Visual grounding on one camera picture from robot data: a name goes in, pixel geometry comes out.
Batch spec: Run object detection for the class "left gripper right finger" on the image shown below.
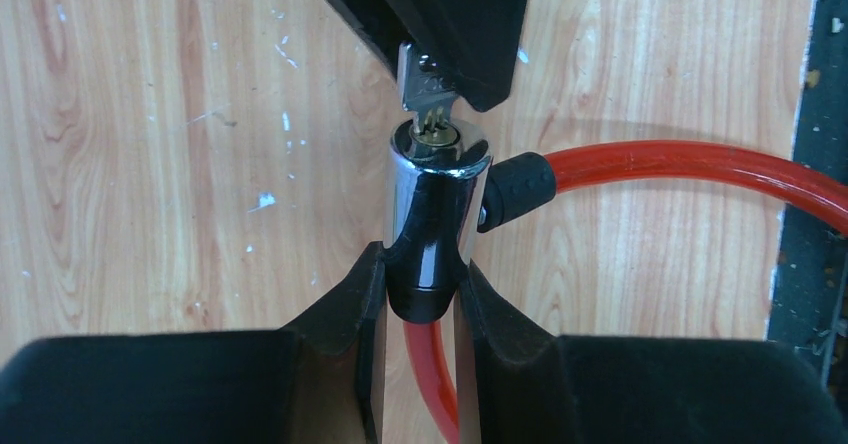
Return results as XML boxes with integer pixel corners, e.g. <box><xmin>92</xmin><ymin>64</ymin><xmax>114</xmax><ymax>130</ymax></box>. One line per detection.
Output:
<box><xmin>455</xmin><ymin>267</ymin><xmax>847</xmax><ymax>443</ymax></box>

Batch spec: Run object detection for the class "silver key with ring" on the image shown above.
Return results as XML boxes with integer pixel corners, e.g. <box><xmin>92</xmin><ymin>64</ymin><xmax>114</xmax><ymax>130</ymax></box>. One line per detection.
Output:
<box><xmin>397</xmin><ymin>43</ymin><xmax>459</xmax><ymax>143</ymax></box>

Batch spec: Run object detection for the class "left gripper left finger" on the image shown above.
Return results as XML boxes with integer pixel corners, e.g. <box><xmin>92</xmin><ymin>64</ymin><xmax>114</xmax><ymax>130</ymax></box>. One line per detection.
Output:
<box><xmin>1</xmin><ymin>242</ymin><xmax>386</xmax><ymax>443</ymax></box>

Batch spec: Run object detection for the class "red cable lock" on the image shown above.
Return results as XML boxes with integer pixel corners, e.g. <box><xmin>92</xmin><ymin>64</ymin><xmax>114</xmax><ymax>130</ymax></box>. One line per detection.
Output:
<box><xmin>383</xmin><ymin>122</ymin><xmax>847</xmax><ymax>443</ymax></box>

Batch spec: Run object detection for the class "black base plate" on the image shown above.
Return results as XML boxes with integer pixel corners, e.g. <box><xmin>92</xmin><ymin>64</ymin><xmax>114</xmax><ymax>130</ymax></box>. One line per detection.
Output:
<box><xmin>766</xmin><ymin>0</ymin><xmax>847</xmax><ymax>393</ymax></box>

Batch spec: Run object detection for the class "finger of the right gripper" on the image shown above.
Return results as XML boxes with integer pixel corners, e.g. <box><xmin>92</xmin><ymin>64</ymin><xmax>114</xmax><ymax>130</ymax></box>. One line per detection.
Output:
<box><xmin>325</xmin><ymin>0</ymin><xmax>401</xmax><ymax>77</ymax></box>
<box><xmin>374</xmin><ymin>0</ymin><xmax>528</xmax><ymax>113</ymax></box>

